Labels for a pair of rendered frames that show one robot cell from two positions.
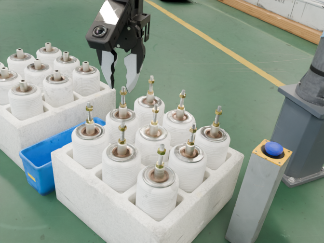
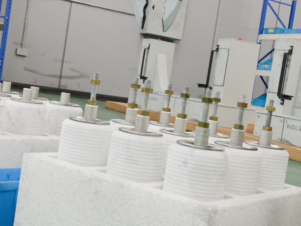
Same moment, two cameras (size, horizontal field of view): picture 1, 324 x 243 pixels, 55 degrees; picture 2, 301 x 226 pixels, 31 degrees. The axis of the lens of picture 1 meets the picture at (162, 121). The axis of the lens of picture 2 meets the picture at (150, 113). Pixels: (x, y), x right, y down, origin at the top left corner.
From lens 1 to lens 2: 0.51 m
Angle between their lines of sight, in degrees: 30
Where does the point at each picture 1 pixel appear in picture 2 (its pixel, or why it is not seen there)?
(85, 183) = (80, 179)
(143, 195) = (179, 165)
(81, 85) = (55, 121)
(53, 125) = (13, 157)
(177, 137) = not seen: hidden behind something
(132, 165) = (158, 142)
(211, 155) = (264, 168)
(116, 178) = (133, 161)
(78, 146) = (73, 132)
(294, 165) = not seen: outside the picture
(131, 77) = (171, 6)
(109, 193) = (121, 180)
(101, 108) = not seen: hidden behind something
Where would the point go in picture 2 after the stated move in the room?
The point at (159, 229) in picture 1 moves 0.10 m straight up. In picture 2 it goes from (207, 205) to (218, 134)
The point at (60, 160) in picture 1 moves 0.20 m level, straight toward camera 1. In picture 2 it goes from (39, 158) to (64, 184)
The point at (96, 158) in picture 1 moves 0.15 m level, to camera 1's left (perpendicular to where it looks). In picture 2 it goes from (96, 156) to (10, 142)
